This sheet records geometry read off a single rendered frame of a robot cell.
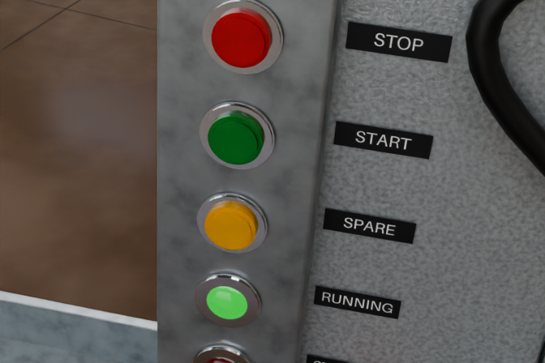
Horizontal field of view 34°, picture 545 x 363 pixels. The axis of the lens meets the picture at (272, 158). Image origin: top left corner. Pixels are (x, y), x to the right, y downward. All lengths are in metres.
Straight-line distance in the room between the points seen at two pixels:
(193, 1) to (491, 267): 0.20
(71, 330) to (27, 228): 1.96
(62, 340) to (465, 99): 0.49
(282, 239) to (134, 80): 3.09
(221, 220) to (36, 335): 0.40
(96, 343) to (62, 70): 2.86
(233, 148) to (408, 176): 0.09
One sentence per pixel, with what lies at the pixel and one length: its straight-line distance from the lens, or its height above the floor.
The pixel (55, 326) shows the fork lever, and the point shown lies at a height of 1.10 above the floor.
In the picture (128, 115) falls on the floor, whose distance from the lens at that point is 3.29.
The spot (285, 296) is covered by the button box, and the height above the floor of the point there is 1.33.
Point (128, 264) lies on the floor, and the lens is 2.59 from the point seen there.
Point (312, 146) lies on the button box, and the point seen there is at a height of 1.43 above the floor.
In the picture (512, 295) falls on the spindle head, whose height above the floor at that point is 1.35.
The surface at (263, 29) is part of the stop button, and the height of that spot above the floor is 1.48.
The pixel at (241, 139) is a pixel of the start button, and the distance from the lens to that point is 0.41.
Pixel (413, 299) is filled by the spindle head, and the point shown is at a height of 1.33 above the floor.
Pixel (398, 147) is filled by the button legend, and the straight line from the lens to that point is 0.43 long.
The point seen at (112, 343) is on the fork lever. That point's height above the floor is 1.09.
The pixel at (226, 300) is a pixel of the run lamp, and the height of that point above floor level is 1.33.
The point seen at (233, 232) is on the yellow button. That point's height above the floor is 1.37.
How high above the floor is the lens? 1.64
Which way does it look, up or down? 32 degrees down
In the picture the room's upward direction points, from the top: 5 degrees clockwise
